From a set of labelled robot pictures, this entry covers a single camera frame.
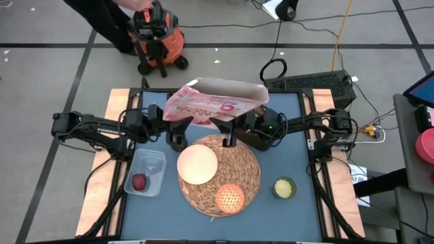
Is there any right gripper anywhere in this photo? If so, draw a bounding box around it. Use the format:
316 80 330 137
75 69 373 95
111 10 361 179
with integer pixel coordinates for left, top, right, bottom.
210 111 284 152

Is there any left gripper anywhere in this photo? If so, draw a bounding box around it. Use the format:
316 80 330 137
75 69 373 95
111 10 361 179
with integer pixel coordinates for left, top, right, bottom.
144 115 194 142

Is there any pink strawberry yogurt cereal box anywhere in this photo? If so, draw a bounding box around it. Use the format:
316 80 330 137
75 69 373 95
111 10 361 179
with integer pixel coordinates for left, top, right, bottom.
162 77 271 130

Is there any dark red food item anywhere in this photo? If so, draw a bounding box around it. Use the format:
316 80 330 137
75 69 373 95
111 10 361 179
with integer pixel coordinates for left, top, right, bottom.
132 173 147 192

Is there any round woven straw placemat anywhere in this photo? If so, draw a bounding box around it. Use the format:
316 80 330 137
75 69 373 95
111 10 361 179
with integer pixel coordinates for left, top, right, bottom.
178 134 262 218

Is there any peach round plate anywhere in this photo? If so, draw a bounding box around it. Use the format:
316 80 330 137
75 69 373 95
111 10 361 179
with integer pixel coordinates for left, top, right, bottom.
176 144 218 186

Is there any clear plastic container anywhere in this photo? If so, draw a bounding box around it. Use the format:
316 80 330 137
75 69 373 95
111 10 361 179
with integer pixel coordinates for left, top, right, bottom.
123 148 167 197

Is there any blue patterned bowl orange inside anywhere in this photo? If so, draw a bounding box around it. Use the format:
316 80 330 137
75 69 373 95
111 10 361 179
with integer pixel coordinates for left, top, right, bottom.
215 183 245 214

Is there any orange black shop vacuum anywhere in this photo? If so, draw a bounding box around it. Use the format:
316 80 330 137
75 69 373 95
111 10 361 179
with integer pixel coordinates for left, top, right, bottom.
127 1 189 78

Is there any green cup with yellow filling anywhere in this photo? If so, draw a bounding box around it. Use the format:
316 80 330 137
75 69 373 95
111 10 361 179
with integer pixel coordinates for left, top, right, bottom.
271 176 298 201

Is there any wooden side board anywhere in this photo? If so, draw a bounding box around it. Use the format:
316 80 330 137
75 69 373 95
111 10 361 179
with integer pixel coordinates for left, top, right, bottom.
311 88 366 239
75 88 142 237

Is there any white paper sheet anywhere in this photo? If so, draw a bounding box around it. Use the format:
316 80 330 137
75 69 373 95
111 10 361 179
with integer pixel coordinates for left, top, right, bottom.
261 0 283 20

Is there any black rounded object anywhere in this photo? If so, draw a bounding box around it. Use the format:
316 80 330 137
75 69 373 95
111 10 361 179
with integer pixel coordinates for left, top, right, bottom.
275 0 300 22

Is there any person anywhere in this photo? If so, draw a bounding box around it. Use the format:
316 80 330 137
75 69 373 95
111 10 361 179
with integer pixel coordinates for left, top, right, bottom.
63 0 155 56

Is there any printed paper sheet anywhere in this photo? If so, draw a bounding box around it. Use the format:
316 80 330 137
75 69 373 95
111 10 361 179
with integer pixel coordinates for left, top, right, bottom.
348 164 371 207

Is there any white power strip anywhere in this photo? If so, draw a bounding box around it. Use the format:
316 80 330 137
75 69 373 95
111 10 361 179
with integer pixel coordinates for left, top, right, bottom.
352 123 387 145

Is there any grey cart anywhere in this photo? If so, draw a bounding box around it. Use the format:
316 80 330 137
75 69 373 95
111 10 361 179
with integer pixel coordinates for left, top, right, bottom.
393 94 434 196

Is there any black box device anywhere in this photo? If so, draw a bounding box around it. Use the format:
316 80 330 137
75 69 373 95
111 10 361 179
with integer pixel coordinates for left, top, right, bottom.
414 105 434 134

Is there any blue screen tablet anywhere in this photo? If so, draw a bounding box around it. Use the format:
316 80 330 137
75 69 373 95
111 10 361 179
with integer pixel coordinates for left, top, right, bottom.
402 70 434 109

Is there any red round button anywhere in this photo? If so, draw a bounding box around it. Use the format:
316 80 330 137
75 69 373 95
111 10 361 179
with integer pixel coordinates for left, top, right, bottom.
414 127 434 166

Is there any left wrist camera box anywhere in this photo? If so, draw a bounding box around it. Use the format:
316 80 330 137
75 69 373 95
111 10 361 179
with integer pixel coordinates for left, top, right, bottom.
146 103 164 120

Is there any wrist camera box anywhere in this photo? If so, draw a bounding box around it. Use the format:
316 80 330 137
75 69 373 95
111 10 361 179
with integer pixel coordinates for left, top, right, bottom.
249 106 272 125
146 103 164 120

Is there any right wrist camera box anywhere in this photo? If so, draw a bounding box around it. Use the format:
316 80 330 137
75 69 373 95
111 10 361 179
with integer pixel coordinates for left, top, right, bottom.
249 106 272 125

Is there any black table frame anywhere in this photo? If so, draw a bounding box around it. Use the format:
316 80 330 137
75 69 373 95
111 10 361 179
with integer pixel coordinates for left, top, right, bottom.
79 77 366 244

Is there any black floor cable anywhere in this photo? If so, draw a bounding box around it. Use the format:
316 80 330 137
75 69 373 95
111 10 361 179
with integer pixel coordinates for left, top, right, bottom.
259 18 289 84

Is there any yellow cable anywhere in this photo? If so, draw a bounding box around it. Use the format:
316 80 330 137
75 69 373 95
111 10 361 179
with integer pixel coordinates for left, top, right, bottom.
331 0 354 72

